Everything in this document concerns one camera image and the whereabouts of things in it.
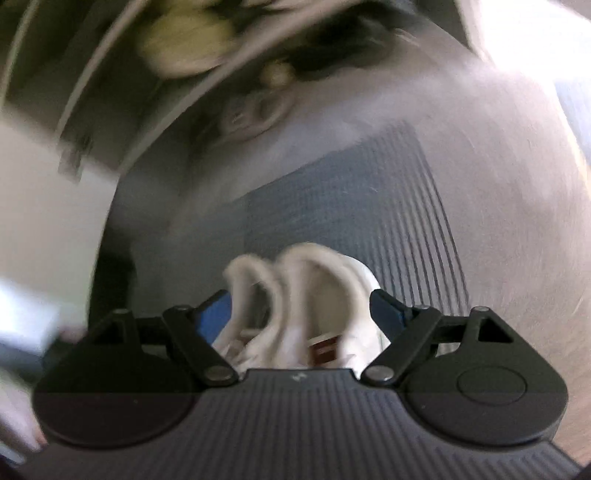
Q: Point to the dark green striped doormat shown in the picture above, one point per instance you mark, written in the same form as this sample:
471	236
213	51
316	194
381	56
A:
369	198

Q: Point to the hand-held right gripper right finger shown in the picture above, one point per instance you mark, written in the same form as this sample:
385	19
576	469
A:
388	311

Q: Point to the beige sandal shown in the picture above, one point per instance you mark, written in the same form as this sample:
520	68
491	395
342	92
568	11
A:
244	115

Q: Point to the yellowish slipper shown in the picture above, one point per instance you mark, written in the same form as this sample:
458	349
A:
184	41

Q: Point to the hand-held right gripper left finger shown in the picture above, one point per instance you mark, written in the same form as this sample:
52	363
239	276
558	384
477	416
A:
214	314

